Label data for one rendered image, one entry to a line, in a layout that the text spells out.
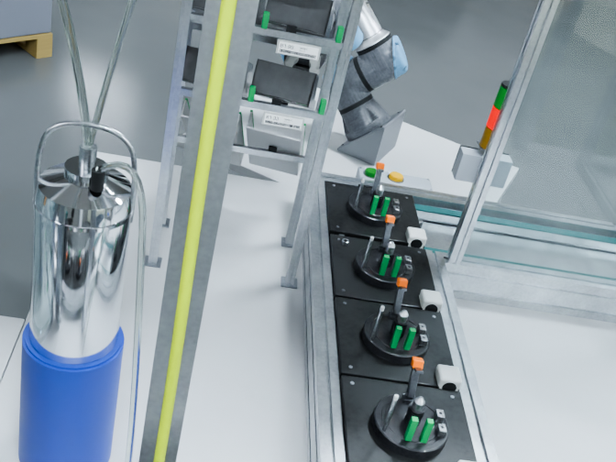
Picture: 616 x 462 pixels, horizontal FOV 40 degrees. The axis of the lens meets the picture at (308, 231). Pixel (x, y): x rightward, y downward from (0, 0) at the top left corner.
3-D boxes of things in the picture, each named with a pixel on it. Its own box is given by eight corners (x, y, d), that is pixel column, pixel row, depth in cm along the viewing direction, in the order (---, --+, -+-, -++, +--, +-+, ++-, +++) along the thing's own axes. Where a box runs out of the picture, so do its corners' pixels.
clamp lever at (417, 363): (403, 393, 158) (412, 356, 157) (413, 395, 158) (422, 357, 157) (407, 401, 155) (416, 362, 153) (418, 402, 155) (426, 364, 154)
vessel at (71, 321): (38, 301, 138) (49, 91, 118) (126, 313, 140) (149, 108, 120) (16, 358, 127) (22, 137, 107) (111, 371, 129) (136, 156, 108)
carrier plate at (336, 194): (324, 186, 226) (325, 180, 225) (411, 201, 229) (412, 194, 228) (328, 236, 206) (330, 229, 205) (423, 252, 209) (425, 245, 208)
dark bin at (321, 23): (274, 36, 200) (281, 5, 199) (327, 49, 200) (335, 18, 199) (262, 21, 172) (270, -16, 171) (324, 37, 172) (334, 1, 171)
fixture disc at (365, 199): (345, 192, 222) (346, 186, 221) (397, 202, 223) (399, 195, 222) (348, 222, 210) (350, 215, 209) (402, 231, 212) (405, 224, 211)
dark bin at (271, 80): (262, 97, 208) (269, 67, 207) (313, 110, 208) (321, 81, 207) (248, 93, 181) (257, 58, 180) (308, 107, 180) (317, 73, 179)
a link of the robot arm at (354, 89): (341, 107, 273) (321, 70, 271) (378, 88, 269) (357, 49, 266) (335, 114, 262) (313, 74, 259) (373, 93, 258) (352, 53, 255)
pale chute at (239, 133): (191, 153, 219) (196, 137, 220) (240, 166, 218) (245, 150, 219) (180, 115, 191) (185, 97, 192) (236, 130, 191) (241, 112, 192)
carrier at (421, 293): (328, 240, 205) (340, 196, 198) (423, 255, 208) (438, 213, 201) (333, 302, 185) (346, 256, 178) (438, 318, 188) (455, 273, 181)
